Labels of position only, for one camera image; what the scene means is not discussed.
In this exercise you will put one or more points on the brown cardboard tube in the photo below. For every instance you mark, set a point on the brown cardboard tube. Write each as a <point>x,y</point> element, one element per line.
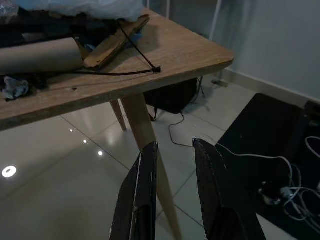
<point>37,57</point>

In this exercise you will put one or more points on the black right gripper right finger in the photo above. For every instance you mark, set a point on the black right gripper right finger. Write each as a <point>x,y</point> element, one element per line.
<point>217,195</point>

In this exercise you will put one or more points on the translucent white plastic bag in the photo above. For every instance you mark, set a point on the translucent white plastic bag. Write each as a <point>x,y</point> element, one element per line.
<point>95,8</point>

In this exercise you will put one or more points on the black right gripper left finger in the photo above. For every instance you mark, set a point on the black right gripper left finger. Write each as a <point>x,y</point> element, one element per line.
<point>136,200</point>

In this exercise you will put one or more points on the black fabric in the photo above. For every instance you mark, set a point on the black fabric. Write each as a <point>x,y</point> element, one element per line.
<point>50,28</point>

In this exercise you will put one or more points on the crumpled blue grey cloth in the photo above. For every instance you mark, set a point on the crumpled blue grey cloth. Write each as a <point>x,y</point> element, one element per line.
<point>16,86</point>

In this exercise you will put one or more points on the black bag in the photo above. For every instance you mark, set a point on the black bag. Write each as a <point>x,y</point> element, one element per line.
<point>172,96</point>

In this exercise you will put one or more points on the black zip tie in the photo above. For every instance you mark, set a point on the black zip tie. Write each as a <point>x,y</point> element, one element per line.
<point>140,53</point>

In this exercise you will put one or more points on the black floor mat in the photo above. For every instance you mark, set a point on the black floor mat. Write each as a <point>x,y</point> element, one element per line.
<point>265,130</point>

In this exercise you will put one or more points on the wooden table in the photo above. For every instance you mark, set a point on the wooden table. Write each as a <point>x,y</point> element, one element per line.
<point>175,52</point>

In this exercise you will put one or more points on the light wooden table leg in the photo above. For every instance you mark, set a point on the light wooden table leg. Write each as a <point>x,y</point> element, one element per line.
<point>150,140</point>
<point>118,113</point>

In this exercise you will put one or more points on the flat brown cardboard piece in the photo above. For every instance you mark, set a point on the flat brown cardboard piece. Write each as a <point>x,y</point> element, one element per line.
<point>117,42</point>

